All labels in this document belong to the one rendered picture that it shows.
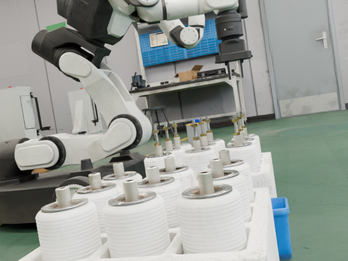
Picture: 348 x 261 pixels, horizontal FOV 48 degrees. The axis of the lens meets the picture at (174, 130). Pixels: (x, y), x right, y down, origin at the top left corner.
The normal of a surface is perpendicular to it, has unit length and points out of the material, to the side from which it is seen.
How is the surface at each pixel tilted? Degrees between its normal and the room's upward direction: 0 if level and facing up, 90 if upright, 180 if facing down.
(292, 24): 90
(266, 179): 90
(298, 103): 90
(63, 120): 90
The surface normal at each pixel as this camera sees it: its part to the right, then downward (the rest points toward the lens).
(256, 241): -0.15, -0.99
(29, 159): -0.29, 0.09
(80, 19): -0.48, 0.18
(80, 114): -0.32, -0.33
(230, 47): -0.07, 0.07
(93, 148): -0.59, 0.33
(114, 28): 0.79, 0.52
